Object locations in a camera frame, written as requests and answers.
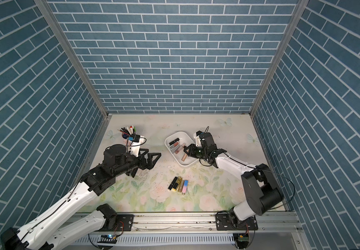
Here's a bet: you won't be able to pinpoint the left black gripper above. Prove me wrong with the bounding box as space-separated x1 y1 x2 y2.
112 148 161 178

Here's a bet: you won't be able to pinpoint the brown beige lipstick tube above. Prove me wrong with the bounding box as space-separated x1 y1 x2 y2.
181 153 188 161

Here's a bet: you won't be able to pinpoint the pink nude lipstick tube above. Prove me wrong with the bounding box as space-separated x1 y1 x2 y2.
175 143 186 154

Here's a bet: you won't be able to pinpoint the white plastic storage box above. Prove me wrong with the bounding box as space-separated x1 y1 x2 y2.
164 131 197 169

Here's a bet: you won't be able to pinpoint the silver lipstick tube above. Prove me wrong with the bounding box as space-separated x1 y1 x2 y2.
171 144 181 153

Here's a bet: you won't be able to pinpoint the dark red lipstick tube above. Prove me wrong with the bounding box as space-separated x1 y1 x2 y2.
169 138 179 146

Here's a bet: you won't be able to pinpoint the black gold lipstick tube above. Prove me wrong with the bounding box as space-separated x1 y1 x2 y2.
168 177 182 191

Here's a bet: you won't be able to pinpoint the blue pink lipstick tube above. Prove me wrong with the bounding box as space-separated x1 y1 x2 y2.
182 180 188 195

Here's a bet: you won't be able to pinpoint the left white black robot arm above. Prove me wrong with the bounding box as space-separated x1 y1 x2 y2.
0 144 162 250

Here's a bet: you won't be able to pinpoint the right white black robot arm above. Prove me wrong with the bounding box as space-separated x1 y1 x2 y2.
184 131 284 229

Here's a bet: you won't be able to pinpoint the pens in bucket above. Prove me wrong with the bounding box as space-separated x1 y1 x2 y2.
119 127 134 139

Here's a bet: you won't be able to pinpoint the left green circuit board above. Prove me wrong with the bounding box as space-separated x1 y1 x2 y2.
97 234 117 245

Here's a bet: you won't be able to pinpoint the green circuit board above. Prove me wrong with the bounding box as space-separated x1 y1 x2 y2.
234 235 250 249
97 234 117 245

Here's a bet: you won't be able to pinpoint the right green circuit board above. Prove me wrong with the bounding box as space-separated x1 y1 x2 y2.
234 235 250 249

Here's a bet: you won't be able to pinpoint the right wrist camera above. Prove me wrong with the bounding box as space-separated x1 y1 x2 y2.
193 131 203 146

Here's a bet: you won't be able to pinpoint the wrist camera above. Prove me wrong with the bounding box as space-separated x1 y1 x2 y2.
193 131 203 146
127 134 146 157

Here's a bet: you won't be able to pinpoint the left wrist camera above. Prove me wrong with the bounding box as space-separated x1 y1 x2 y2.
127 134 146 157

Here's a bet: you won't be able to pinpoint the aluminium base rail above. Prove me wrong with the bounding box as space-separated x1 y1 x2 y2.
42 211 306 235

